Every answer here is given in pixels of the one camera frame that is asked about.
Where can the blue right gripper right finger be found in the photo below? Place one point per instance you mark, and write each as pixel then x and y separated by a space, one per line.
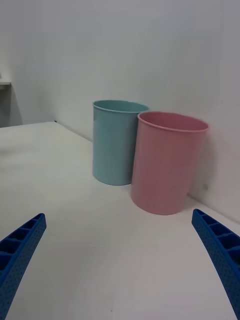
pixel 222 250

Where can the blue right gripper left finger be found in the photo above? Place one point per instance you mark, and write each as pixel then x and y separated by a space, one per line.
pixel 17 260

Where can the pink bin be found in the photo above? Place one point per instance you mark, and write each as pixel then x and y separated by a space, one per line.
pixel 165 165

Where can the pale blue bin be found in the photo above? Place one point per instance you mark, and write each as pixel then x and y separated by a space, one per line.
pixel 112 145

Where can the white side table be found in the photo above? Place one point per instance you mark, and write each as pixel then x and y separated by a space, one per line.
pixel 4 83

